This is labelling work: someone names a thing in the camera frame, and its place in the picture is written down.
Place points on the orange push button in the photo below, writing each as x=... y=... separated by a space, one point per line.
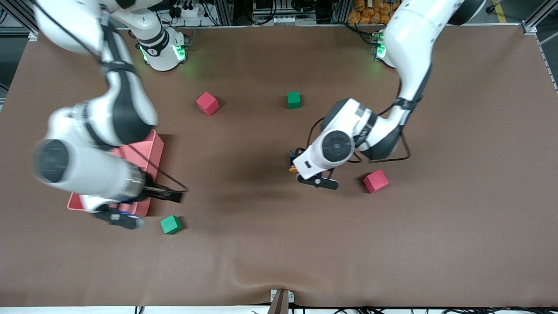
x=293 y=169

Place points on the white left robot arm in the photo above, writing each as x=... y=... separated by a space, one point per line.
x=409 y=43

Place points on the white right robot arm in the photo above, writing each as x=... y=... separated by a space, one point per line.
x=87 y=170

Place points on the green foam cube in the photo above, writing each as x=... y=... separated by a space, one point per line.
x=294 y=100
x=171 y=224

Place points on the pink plastic bin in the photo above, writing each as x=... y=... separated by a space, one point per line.
x=148 y=152

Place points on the pink foam cube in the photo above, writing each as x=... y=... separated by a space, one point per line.
x=375 y=181
x=207 y=103

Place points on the brown table cover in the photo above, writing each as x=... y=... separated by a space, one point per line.
x=279 y=240

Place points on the white terminal block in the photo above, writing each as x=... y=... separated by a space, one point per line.
x=279 y=20

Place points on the brown wooden strip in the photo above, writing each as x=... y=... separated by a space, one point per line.
x=279 y=305

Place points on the pile of orange objects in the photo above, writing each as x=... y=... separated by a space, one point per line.
x=366 y=15

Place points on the white power strip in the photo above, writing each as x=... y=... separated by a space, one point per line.
x=189 y=11

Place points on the yellow floor tape strip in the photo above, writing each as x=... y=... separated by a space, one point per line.
x=500 y=11

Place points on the metal table edge bracket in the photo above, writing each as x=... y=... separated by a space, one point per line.
x=291 y=298

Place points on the aluminium frame post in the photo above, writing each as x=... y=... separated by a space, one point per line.
x=224 y=11
x=339 y=11

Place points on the aluminium frame profile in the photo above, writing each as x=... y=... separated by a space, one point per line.
x=22 y=22
x=538 y=19

